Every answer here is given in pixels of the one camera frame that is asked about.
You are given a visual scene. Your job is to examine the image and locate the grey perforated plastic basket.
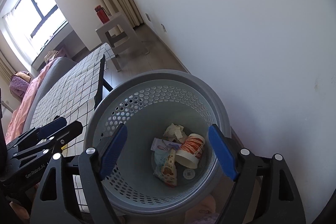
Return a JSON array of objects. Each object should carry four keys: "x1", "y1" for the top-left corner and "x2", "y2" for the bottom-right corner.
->
[{"x1": 84, "y1": 70, "x2": 231, "y2": 218}]

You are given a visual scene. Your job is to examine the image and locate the white sheer curtain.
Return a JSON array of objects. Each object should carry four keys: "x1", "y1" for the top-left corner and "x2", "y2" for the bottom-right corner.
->
[{"x1": 2, "y1": 11, "x2": 37, "y2": 64}]

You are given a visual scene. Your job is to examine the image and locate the cream cartoon snack packet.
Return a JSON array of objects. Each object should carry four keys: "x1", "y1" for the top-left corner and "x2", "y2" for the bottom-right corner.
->
[{"x1": 160, "y1": 149, "x2": 179, "y2": 186}]

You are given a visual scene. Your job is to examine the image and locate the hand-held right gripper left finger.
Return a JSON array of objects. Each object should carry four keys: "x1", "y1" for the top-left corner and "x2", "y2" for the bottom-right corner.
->
[{"x1": 30, "y1": 123, "x2": 128, "y2": 224}]

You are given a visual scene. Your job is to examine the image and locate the purple quilted bag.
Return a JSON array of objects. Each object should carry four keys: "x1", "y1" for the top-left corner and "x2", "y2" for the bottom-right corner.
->
[{"x1": 9, "y1": 72, "x2": 32, "y2": 96}]

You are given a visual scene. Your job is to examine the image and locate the grey bed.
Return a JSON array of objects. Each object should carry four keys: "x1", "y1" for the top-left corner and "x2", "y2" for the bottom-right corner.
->
[{"x1": 24, "y1": 57, "x2": 79, "y2": 132}]

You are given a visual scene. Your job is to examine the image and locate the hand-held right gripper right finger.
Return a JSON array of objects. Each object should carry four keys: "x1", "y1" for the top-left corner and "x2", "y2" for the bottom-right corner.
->
[{"x1": 208, "y1": 124, "x2": 306, "y2": 224}]

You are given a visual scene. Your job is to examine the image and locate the black table frame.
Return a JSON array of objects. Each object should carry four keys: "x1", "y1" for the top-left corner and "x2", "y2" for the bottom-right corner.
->
[{"x1": 94, "y1": 54, "x2": 114, "y2": 112}]

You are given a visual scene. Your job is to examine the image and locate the red and white paper cup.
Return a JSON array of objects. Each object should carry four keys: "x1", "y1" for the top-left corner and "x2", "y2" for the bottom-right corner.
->
[{"x1": 175, "y1": 133, "x2": 205, "y2": 169}]

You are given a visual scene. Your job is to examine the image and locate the grey plastic stool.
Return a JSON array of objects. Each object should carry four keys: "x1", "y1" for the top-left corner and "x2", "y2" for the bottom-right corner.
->
[{"x1": 95, "y1": 12, "x2": 149, "y2": 72}]

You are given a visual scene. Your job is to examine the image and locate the pale purple carton box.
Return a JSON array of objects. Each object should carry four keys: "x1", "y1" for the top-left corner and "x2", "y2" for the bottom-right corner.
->
[{"x1": 151, "y1": 137, "x2": 184, "y2": 152}]

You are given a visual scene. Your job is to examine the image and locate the dark framed window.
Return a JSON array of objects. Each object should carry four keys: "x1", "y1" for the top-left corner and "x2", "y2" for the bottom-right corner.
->
[{"x1": 13, "y1": 0, "x2": 67, "y2": 39}]

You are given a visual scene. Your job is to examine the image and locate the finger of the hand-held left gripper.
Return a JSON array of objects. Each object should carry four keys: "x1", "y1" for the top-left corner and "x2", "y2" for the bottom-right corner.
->
[
  {"x1": 8, "y1": 120, "x2": 84, "y2": 165},
  {"x1": 7, "y1": 116, "x2": 67, "y2": 151}
]

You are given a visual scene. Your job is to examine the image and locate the grey window ledge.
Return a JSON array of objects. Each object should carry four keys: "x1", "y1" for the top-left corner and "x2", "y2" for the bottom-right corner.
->
[{"x1": 31, "y1": 23, "x2": 87, "y2": 69}]

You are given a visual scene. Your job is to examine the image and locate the red water bottle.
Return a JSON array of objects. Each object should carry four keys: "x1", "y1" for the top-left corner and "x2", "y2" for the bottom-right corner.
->
[{"x1": 94, "y1": 5, "x2": 110, "y2": 24}]

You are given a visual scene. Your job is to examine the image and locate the beige clothes pile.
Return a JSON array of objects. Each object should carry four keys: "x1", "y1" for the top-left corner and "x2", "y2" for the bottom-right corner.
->
[{"x1": 44, "y1": 50, "x2": 59, "y2": 63}]

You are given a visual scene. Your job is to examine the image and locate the pink blanket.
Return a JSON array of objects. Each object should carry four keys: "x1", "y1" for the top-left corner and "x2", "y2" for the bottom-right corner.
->
[{"x1": 5, "y1": 59, "x2": 53, "y2": 146}]

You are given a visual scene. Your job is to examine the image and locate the white paper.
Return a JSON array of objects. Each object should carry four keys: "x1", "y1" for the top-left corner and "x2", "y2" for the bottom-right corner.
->
[{"x1": 163, "y1": 123, "x2": 187, "y2": 144}]

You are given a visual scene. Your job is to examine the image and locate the light blue wipes packet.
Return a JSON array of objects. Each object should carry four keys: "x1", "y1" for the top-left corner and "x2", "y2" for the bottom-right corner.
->
[{"x1": 153, "y1": 149, "x2": 174, "y2": 177}]

